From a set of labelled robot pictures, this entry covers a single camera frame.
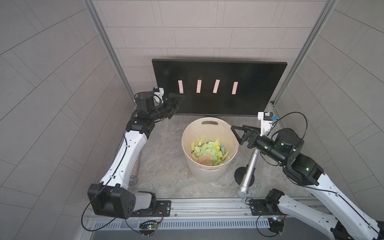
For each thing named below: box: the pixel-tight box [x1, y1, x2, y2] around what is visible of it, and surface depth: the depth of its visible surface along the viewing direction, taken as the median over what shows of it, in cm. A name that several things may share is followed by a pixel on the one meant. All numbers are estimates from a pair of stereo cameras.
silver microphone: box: [237, 148, 260, 199], surface depth 68 cm
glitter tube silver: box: [128, 152, 141, 187], surface depth 80 cm
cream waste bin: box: [181, 117, 239, 184], surface depth 80 cm
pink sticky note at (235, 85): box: [231, 81, 239, 95], surface depth 75 cm
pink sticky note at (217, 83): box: [212, 79, 221, 94], surface depth 73 cm
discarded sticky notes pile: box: [191, 138, 229, 166], surface depth 83 cm
